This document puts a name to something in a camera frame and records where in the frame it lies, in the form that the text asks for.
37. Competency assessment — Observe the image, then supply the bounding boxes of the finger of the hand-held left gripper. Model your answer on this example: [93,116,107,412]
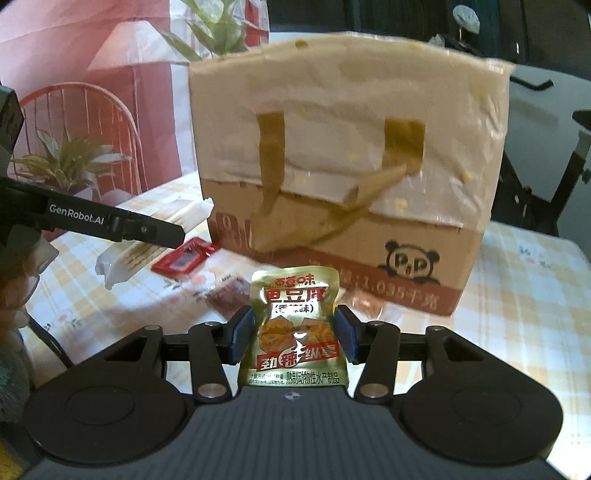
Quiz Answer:
[111,210,186,249]

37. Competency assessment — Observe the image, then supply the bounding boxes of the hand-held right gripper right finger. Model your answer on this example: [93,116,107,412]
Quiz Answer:
[333,305,485,401]

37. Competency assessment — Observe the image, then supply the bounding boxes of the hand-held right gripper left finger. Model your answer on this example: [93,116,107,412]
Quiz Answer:
[104,307,254,402]

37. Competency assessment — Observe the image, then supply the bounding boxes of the gold snack packet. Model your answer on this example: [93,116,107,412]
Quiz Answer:
[238,267,349,387]

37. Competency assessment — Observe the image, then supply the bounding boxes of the plastic-covered cardboard box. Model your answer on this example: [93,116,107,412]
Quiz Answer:
[188,31,515,319]

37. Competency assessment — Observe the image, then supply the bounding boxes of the person's left forearm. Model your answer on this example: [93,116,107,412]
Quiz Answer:
[0,231,61,430]

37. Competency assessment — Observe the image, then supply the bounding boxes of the red snack packet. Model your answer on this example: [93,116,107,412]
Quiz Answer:
[151,237,221,276]

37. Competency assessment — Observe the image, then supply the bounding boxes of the clear brown snack packet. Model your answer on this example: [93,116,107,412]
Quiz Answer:
[347,288,394,320]
[205,276,254,320]

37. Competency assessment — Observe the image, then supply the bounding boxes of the yellow checked tablecloth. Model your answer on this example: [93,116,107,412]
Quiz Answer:
[18,174,591,462]

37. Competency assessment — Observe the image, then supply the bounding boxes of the black exercise bike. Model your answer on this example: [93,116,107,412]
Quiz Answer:
[429,34,591,237]

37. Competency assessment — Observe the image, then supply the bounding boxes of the dark window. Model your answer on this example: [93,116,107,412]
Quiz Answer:
[268,0,591,70]

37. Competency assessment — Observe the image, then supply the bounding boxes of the white plastic bag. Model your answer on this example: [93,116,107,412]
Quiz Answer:
[452,4,482,35]

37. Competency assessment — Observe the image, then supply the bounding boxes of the thin black cable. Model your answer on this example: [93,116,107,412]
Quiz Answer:
[25,309,75,368]

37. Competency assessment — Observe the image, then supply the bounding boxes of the printed wall backdrop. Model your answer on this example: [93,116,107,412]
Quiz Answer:
[0,0,271,208]

